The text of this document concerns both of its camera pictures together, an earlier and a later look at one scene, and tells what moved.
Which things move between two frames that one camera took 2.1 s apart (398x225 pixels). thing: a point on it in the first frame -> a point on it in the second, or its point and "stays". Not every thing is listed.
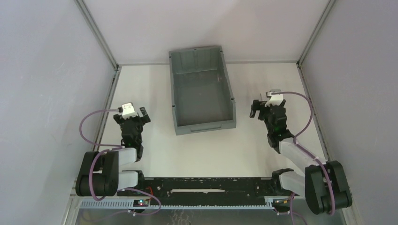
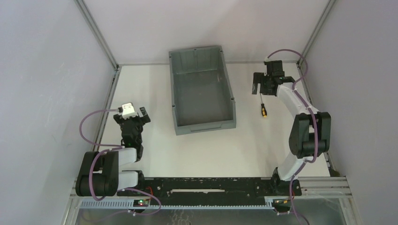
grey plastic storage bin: (202, 95) stays
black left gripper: (132, 120) stays
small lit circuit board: (141, 203) stays
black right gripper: (269, 108) -> (265, 84)
